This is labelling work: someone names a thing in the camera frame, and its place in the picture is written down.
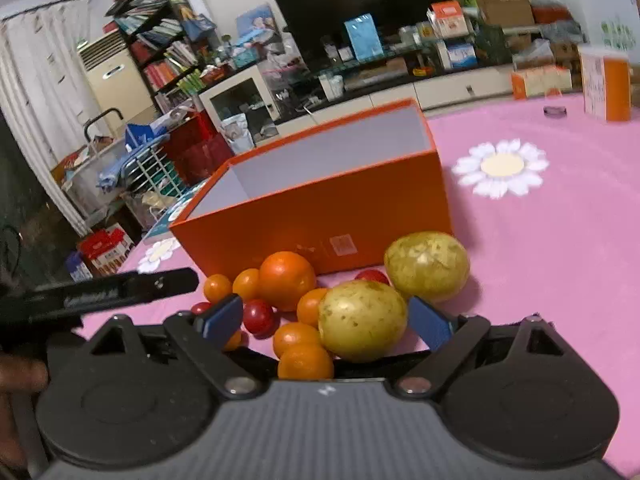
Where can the orange cardboard box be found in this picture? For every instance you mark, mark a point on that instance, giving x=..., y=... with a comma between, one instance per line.
x=310, y=220

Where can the mandarin orange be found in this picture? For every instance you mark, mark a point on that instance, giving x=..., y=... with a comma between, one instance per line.
x=295, y=337
x=310, y=307
x=305, y=364

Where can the brown cardboard box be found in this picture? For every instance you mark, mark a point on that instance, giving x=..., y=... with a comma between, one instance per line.
x=505, y=9

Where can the speckled yellow-green pear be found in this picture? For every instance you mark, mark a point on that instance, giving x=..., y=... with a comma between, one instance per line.
x=362, y=320
x=427, y=265

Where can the white curtain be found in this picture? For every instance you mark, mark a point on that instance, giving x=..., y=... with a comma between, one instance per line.
x=30, y=85

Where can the red box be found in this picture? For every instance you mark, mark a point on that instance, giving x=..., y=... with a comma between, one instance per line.
x=105, y=252

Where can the teal book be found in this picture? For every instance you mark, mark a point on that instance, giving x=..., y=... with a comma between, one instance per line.
x=172, y=215

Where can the red cherry tomato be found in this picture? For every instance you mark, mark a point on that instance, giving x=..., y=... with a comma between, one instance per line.
x=372, y=276
x=201, y=307
x=258, y=316

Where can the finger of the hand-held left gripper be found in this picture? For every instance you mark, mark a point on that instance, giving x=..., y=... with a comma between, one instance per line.
x=160, y=282

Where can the dark green bag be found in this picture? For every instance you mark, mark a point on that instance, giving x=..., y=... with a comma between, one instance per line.
x=492, y=45

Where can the blue and white tissue box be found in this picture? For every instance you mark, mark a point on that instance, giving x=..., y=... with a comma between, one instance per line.
x=459, y=56

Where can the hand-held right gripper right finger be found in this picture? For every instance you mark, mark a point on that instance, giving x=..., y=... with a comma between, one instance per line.
x=430, y=322

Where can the blue packet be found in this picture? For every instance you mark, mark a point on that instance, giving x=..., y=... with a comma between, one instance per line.
x=364, y=37

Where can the white plastic bag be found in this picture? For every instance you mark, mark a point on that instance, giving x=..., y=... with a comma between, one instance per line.
x=234, y=132

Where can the beige standing air conditioner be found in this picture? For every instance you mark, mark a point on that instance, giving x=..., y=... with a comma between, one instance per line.
x=120, y=90

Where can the large orange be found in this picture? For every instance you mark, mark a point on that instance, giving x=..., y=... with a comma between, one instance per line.
x=285, y=280

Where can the small orange kumquat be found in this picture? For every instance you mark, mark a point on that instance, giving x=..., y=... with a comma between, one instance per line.
x=217, y=288
x=246, y=285
x=234, y=341

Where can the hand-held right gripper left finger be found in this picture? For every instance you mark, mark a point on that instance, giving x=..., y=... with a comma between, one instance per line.
x=222, y=317

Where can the orange and white canister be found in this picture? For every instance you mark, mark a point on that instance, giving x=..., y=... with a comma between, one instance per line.
x=605, y=85

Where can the person's left hand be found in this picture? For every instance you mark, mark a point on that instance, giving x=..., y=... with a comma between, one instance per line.
x=20, y=375

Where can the white glass-door cabinet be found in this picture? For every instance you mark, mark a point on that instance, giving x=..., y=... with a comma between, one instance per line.
x=235, y=100

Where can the orange gift carton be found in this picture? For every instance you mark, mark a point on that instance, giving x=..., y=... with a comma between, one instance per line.
x=540, y=82

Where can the black bookshelf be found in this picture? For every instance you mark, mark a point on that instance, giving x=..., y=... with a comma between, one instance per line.
x=150, y=40

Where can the blue shopping bag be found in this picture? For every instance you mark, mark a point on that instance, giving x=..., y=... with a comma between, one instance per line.
x=145, y=135

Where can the red gift bag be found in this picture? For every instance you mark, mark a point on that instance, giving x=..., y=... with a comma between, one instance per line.
x=205, y=160
x=190, y=130

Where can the white television stand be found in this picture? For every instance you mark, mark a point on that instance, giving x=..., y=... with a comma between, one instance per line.
x=450, y=90

